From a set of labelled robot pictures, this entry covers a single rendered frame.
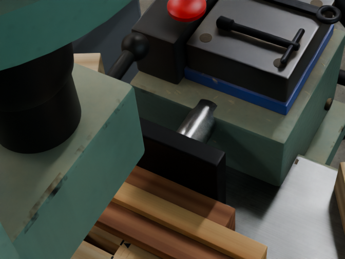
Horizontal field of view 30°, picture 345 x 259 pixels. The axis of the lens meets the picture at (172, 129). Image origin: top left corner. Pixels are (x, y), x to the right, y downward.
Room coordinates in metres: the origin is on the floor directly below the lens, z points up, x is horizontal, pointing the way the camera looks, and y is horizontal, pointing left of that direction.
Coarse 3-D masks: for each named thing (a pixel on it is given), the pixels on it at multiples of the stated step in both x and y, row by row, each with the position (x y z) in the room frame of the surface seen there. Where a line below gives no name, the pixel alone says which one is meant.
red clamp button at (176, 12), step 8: (176, 0) 0.38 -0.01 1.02; (184, 0) 0.38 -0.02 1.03; (192, 0) 0.38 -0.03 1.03; (200, 0) 0.38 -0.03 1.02; (168, 8) 0.37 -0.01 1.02; (176, 8) 0.37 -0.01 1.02; (184, 8) 0.37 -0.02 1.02; (192, 8) 0.37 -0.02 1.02; (200, 8) 0.37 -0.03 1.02; (176, 16) 0.36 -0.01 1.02; (184, 16) 0.36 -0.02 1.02; (192, 16) 0.36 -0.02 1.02; (200, 16) 0.36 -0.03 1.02
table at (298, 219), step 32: (320, 128) 0.36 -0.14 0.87; (320, 160) 0.32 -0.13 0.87; (256, 192) 0.28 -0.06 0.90; (288, 192) 0.27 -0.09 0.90; (320, 192) 0.27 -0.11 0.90; (256, 224) 0.25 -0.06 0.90; (288, 224) 0.24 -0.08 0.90; (320, 224) 0.24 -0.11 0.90; (288, 256) 0.22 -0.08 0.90; (320, 256) 0.21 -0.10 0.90
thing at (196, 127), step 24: (144, 120) 0.29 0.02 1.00; (192, 120) 0.31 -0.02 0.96; (144, 144) 0.27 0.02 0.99; (168, 144) 0.27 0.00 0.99; (192, 144) 0.26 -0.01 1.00; (144, 168) 0.28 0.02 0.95; (168, 168) 0.26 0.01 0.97; (192, 168) 0.25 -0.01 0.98; (216, 168) 0.24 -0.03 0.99; (216, 192) 0.24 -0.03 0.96
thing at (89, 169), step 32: (96, 96) 0.25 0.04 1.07; (128, 96) 0.25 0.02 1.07; (96, 128) 0.23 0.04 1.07; (128, 128) 0.25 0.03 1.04; (0, 160) 0.21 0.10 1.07; (32, 160) 0.21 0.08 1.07; (64, 160) 0.21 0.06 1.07; (96, 160) 0.22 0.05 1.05; (128, 160) 0.24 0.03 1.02; (0, 192) 0.19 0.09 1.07; (32, 192) 0.19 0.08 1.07; (64, 192) 0.19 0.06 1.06; (96, 192) 0.21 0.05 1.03; (32, 224) 0.17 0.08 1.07; (64, 224) 0.19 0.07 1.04; (32, 256) 0.16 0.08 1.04; (64, 256) 0.18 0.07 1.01
